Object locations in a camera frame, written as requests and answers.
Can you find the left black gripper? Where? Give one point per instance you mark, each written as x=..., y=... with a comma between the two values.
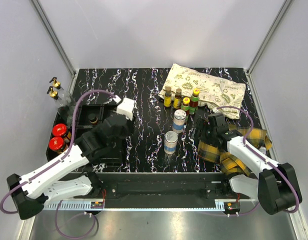
x=131, y=129

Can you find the sago jar silver lid near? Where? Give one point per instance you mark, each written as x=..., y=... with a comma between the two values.
x=170, y=142

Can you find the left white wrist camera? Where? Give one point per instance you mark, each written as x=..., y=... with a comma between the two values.
x=125, y=107

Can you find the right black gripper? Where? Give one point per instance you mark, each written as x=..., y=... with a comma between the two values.
x=202, y=124

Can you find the black compartment organizer tray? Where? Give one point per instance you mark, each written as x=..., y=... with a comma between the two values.
x=81, y=125

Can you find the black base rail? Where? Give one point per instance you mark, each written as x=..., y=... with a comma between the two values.
x=165, y=191

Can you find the clear pump bottle gold top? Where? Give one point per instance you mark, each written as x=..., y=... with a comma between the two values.
x=62, y=92

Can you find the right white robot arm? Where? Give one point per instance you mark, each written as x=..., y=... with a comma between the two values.
x=274, y=185

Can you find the sago jar silver lid far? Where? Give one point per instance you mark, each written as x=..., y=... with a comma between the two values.
x=179, y=119

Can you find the cream printed cloth bag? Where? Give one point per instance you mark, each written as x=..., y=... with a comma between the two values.
x=214, y=91

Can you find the sago jar silver lid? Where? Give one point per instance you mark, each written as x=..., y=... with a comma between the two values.
x=170, y=142
x=179, y=119

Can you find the short green label sauce bottle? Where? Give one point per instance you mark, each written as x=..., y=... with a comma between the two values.
x=185, y=104

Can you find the yellow plaid cloth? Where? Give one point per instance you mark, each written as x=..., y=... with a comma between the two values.
x=228, y=163

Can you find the yellow label bottle brown cap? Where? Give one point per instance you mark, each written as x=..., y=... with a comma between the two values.
x=167, y=97

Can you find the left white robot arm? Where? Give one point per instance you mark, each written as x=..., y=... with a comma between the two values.
x=31, y=192

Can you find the red lid chili jar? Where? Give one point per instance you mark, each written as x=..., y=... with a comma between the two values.
x=57, y=145
x=61, y=130

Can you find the tall green label sauce bottle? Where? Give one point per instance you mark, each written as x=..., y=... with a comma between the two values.
x=194, y=101

